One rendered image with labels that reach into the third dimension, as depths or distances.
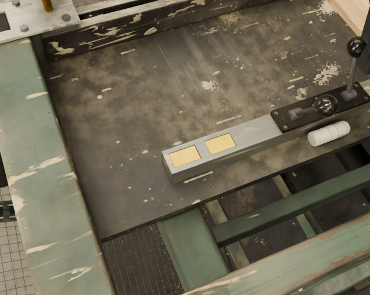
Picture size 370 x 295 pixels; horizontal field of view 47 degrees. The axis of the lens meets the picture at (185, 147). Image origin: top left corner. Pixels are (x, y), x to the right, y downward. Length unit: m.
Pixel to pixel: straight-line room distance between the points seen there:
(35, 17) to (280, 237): 2.15
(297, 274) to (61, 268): 0.34
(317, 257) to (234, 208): 2.26
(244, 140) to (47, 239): 0.38
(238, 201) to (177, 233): 2.16
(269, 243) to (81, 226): 2.23
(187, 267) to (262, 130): 0.28
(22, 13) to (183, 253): 0.55
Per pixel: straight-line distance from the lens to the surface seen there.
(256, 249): 2.87
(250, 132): 0.79
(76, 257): 0.63
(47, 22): 0.88
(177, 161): 0.74
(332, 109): 0.72
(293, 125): 0.80
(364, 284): 2.30
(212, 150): 0.76
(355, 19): 1.10
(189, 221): 0.78
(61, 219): 0.65
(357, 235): 0.74
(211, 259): 0.76
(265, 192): 2.76
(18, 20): 0.90
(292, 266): 0.69
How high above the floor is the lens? 2.17
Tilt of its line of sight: 41 degrees down
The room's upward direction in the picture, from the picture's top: 89 degrees counter-clockwise
